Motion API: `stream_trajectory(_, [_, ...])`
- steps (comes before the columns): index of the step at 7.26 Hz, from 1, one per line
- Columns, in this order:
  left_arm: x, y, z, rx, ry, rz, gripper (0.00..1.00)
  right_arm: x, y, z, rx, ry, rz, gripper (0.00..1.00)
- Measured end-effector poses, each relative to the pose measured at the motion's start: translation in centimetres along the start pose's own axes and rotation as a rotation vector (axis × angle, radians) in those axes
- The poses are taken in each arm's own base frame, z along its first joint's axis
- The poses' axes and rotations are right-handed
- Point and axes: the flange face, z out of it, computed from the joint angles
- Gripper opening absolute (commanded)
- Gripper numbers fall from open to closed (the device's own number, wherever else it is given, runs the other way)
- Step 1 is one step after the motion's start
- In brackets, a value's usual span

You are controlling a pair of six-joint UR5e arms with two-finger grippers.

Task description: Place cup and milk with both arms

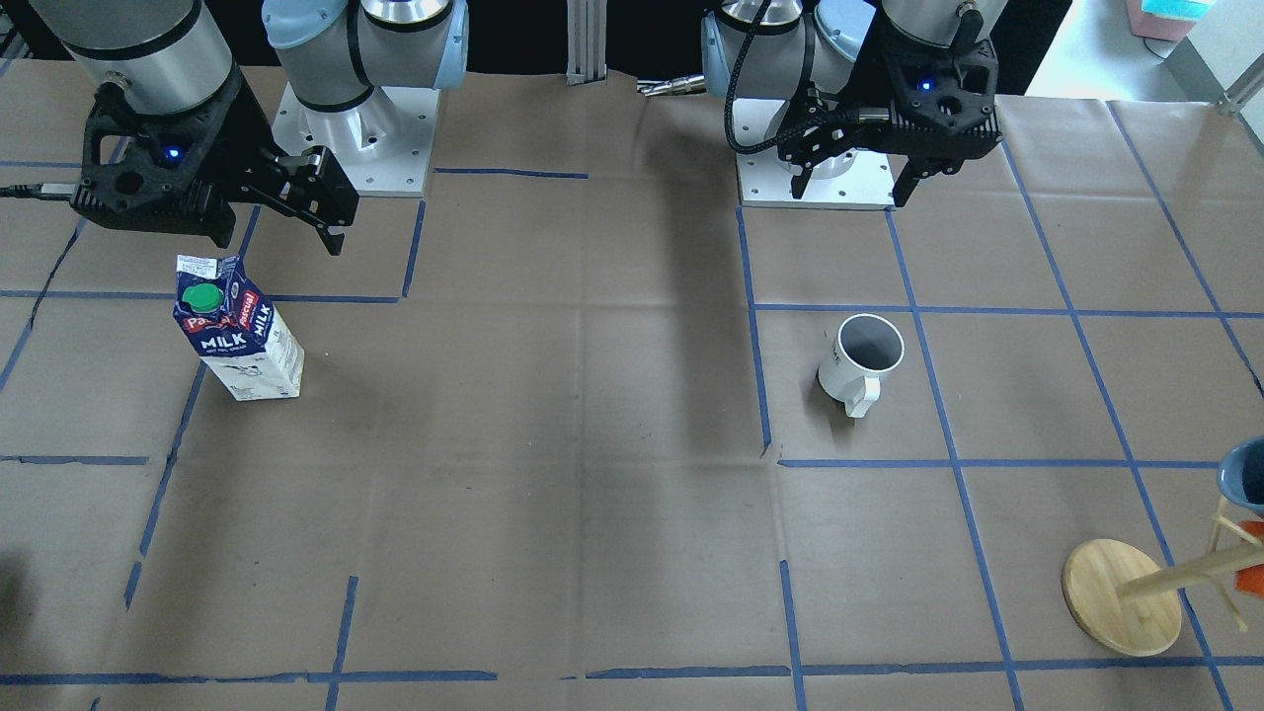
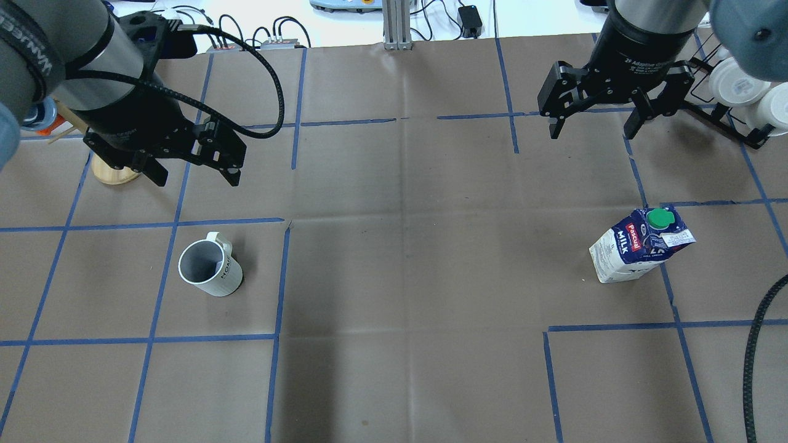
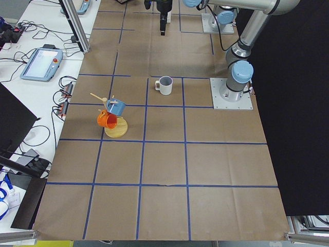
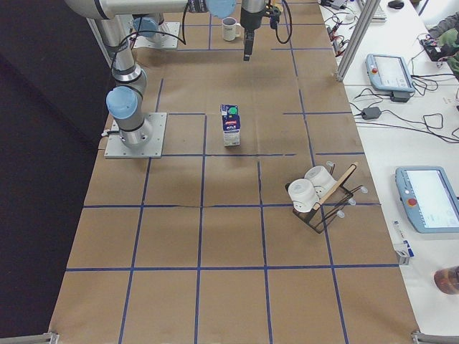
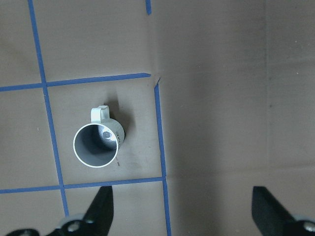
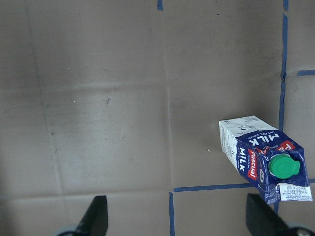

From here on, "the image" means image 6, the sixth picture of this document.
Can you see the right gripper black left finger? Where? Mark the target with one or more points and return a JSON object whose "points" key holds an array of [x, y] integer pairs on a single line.
{"points": [[95, 220]]}

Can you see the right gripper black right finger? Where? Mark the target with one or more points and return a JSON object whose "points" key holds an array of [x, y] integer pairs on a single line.
{"points": [[261, 220]]}

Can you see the blue white milk carton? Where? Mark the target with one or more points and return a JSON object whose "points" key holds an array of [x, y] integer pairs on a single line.
{"points": [[267, 158]]}

